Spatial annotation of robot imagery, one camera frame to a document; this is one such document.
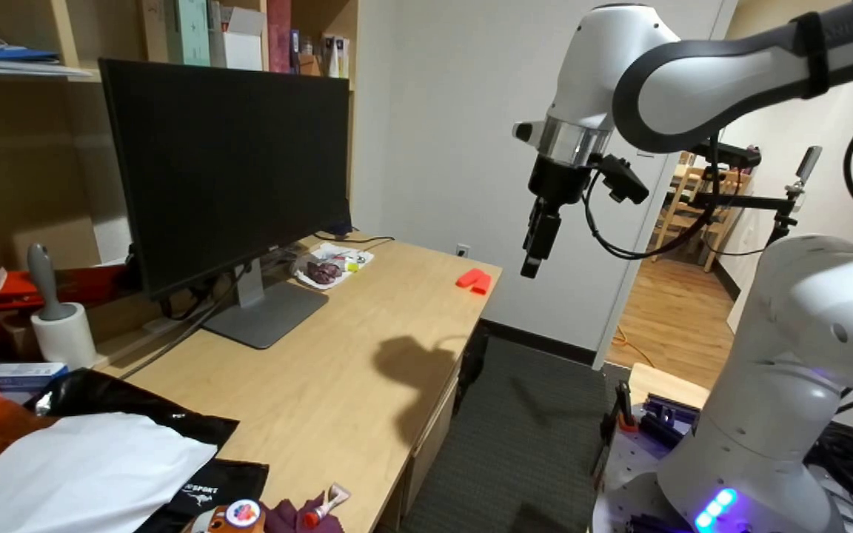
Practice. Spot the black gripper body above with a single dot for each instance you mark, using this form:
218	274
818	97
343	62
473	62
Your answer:
559	188

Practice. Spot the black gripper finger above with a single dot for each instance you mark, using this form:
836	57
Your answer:
551	238
535	256

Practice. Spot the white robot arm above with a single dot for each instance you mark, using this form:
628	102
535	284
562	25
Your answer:
791	327

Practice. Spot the orange foam block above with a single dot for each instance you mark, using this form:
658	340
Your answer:
476	277
477	287

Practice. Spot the wooden chair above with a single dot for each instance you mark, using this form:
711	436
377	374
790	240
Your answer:
683	210

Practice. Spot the wooden box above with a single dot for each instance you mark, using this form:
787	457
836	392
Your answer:
668	382

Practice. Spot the purple tools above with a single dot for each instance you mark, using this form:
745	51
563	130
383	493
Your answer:
664	423

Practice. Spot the grey monitor stand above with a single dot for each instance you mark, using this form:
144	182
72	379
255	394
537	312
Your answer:
268	315

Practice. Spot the black computer monitor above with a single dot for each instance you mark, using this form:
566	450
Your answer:
220	167

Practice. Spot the purple cloth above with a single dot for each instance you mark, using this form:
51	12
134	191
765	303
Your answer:
295	518

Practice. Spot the teal book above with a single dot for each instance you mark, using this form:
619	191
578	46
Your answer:
191	29

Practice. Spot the black plastic mailer bag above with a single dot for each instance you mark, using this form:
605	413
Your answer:
140	399

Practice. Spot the white cylinder cup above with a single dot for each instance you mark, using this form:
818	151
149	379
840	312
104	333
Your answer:
64	334

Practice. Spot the cardboard box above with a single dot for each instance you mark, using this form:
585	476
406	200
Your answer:
58	244

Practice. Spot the wooden shelf unit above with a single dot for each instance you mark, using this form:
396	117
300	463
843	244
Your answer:
72	29

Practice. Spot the flat white blue box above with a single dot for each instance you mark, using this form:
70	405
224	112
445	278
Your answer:
23	370

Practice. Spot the blue folder stack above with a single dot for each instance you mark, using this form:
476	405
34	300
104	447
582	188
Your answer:
6	51

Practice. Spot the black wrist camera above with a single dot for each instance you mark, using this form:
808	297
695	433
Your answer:
622	179

